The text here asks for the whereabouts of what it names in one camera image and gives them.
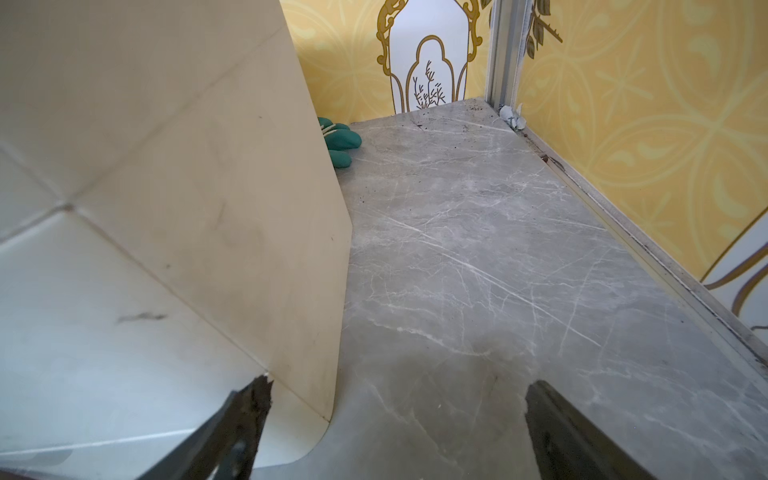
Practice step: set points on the green potted plant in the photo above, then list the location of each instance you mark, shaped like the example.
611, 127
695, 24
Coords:
339, 139

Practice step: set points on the white plastic drawer cabinet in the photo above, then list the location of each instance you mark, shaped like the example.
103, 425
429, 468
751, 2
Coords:
171, 229

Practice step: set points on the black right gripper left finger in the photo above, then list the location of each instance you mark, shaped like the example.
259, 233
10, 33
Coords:
225, 446

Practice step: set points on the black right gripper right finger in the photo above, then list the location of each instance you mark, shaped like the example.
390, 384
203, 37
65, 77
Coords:
567, 445

